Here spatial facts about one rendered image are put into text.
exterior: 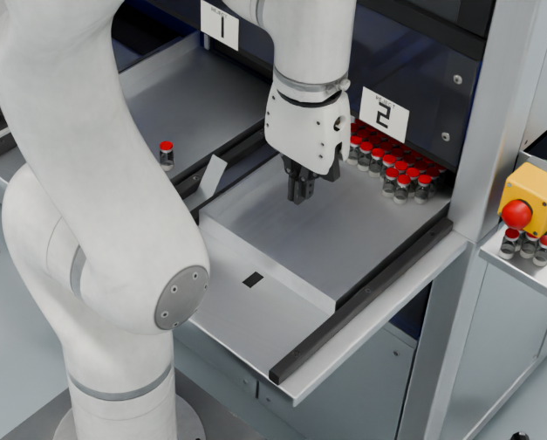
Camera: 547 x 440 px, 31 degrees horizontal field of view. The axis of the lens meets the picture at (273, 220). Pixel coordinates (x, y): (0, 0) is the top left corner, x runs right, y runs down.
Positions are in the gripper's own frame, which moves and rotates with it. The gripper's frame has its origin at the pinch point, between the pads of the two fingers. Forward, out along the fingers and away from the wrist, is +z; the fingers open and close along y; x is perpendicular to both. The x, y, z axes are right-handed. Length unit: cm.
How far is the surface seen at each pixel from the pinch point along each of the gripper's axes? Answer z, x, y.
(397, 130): 9.6, -28.0, 4.2
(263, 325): 22.3, 5.5, 0.3
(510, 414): 110, -72, -13
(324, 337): 20.4, 2.7, -8.0
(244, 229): 22.1, -6.3, 14.7
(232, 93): 22, -30, 39
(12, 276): 110, -19, 106
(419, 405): 66, -28, -10
